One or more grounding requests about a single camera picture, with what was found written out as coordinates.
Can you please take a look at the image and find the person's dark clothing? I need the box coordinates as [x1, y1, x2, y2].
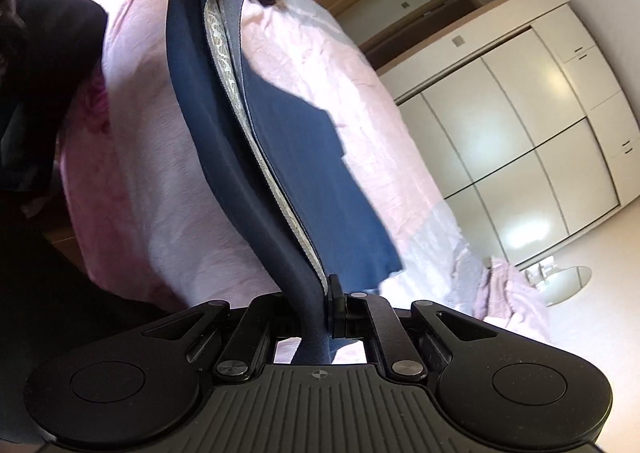
[0, 233, 281, 444]

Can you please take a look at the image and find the purple folded blanket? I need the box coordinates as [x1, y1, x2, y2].
[472, 255, 551, 334]

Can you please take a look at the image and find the black garment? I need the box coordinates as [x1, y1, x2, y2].
[0, 0, 108, 194]

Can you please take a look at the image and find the blue garment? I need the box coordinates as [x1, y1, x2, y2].
[167, 0, 405, 366]

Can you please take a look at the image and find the oval mirror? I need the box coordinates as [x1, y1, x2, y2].
[522, 265, 593, 308]

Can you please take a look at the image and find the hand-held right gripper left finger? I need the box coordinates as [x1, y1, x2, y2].
[142, 293, 301, 381]

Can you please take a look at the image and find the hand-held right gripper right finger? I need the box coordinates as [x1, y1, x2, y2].
[326, 274, 501, 380]

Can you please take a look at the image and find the white wardrobe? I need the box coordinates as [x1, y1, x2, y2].
[380, 3, 640, 269]

